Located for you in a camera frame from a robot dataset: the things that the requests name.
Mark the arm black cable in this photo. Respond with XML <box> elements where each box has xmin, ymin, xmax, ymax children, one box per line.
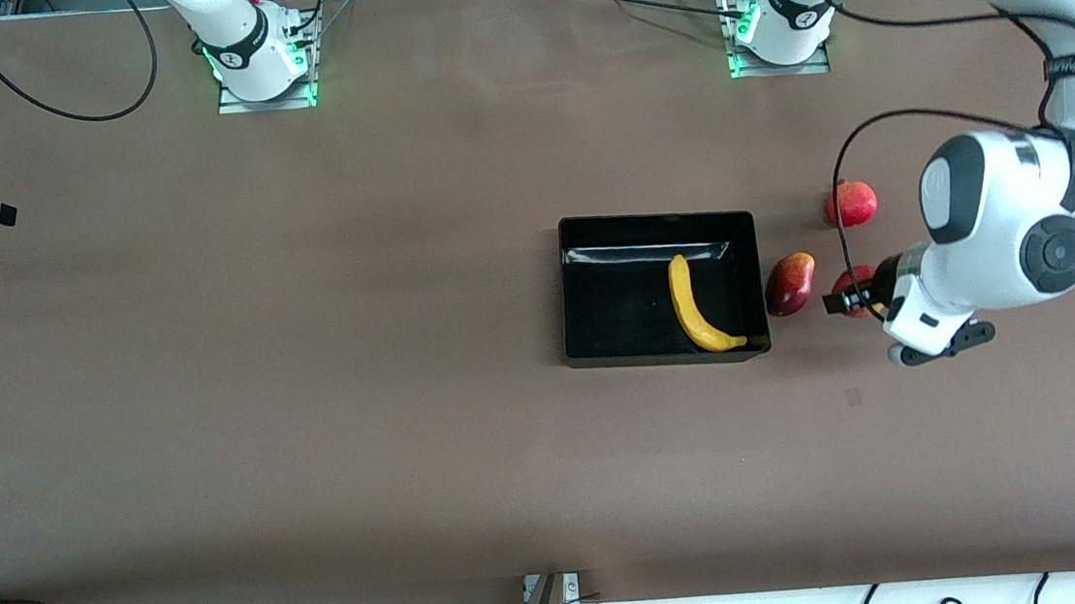
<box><xmin>0</xmin><ymin>0</ymin><xmax>164</xmax><ymax>130</ymax></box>
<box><xmin>803</xmin><ymin>0</ymin><xmax>1075</xmax><ymax>326</ymax></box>

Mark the long black base cable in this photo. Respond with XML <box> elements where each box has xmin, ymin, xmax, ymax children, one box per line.
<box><xmin>566</xmin><ymin>0</ymin><xmax>747</xmax><ymax>36</ymax></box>

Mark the yellow banana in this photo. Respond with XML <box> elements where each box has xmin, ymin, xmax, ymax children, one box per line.
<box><xmin>667</xmin><ymin>248</ymin><xmax>750</xmax><ymax>357</ymax></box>

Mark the red apple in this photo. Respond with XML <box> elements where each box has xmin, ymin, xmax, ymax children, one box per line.
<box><xmin>830</xmin><ymin>265</ymin><xmax>884</xmax><ymax>321</ymax></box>

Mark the red pomegranate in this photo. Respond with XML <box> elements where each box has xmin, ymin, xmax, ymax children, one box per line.
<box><xmin>823</xmin><ymin>176</ymin><xmax>881</xmax><ymax>231</ymax></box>

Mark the red mango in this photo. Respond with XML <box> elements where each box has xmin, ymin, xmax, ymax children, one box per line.
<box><xmin>761</xmin><ymin>250</ymin><xmax>821</xmax><ymax>320</ymax></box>

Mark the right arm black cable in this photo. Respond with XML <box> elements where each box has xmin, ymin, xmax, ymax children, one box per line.
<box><xmin>0</xmin><ymin>0</ymin><xmax>164</xmax><ymax>130</ymax></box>

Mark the black plastic box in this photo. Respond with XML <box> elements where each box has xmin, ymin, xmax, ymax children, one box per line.
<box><xmin>553</xmin><ymin>201</ymin><xmax>774</xmax><ymax>375</ymax></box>

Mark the brown table cover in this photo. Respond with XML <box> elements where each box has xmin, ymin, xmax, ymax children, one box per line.
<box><xmin>0</xmin><ymin>0</ymin><xmax>1075</xmax><ymax>604</ymax></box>

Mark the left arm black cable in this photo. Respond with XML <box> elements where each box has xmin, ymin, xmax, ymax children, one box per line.
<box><xmin>803</xmin><ymin>0</ymin><xmax>1075</xmax><ymax>326</ymax></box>

